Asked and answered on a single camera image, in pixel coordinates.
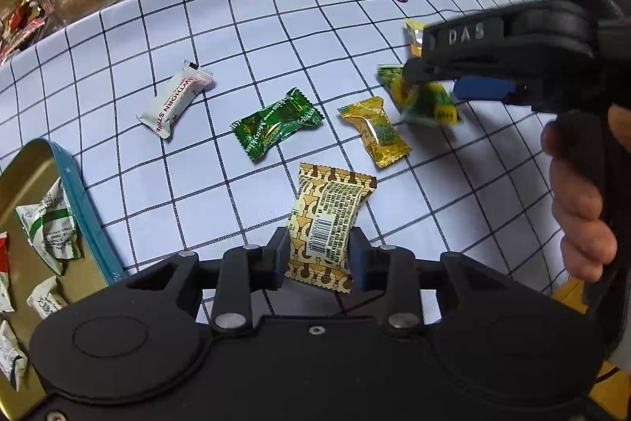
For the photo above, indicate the dark green candy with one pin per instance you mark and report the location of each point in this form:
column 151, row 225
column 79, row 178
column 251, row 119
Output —
column 273, row 122

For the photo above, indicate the red white snack packet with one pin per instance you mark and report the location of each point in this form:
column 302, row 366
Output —
column 4, row 253

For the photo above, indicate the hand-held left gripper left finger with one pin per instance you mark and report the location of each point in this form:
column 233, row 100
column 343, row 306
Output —
column 276, row 260

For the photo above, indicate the silver white snack packet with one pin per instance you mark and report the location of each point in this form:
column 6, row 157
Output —
column 44, row 300

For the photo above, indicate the gold tin tray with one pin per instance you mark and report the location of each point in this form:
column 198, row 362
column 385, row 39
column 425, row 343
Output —
column 19, row 177

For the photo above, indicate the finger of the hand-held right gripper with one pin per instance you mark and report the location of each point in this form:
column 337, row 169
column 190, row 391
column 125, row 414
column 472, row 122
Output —
column 424, row 70
column 480, row 88

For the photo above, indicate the white checked tablecloth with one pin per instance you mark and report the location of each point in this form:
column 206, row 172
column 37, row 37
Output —
column 222, row 31

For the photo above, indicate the gold yellow candy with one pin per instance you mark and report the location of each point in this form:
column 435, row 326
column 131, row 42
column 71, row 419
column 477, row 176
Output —
column 377, row 132

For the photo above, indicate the small white snack packet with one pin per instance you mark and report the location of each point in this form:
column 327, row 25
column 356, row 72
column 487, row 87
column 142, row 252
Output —
column 10, row 352

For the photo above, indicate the yellow white snack packet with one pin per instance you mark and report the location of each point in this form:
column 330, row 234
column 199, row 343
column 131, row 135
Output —
column 413, row 34

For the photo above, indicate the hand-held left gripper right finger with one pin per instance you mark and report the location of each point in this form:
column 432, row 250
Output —
column 359, row 260

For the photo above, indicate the person's right hand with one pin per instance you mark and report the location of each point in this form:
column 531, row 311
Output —
column 577, row 214

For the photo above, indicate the white pink snack packet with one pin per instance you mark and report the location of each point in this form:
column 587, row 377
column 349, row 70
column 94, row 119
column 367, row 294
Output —
column 170, row 103

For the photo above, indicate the green yellow snack packet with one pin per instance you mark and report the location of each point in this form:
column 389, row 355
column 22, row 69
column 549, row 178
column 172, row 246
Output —
column 434, row 105

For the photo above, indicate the beige patterned snack packet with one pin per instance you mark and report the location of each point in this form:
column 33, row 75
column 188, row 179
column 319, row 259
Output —
column 328, row 209

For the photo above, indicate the white green snack packet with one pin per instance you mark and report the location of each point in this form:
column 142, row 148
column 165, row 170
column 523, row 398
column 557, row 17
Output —
column 49, row 223

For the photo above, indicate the pile of red candy wrappers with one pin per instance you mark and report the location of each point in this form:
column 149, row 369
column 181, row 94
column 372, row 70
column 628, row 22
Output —
column 19, row 31

